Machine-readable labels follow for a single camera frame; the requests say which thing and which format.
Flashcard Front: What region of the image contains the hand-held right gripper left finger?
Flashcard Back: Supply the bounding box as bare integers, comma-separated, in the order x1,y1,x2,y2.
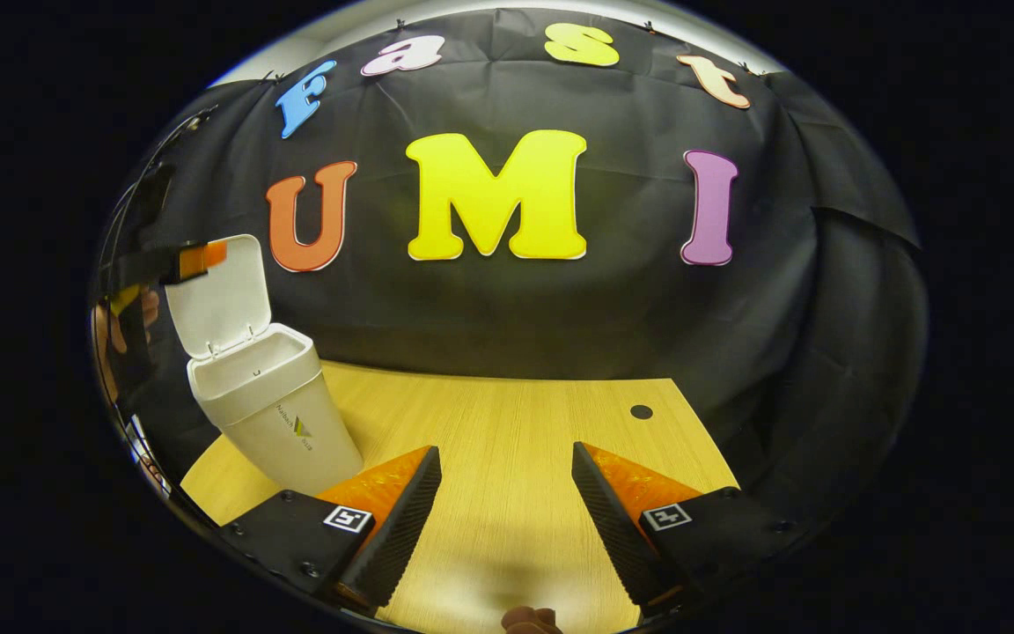
217,445,443,617

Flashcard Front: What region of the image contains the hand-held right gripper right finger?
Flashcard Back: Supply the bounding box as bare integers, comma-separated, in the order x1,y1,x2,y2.
571,442,816,617

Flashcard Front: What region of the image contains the white desktop garbage bin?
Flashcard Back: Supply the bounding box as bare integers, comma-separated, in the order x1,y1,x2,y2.
164,234,364,498

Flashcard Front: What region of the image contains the wooden desktop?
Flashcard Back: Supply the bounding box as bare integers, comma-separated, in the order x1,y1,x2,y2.
180,359,741,634

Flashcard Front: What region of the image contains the black backdrop cloth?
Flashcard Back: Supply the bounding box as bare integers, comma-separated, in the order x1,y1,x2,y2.
93,9,929,529

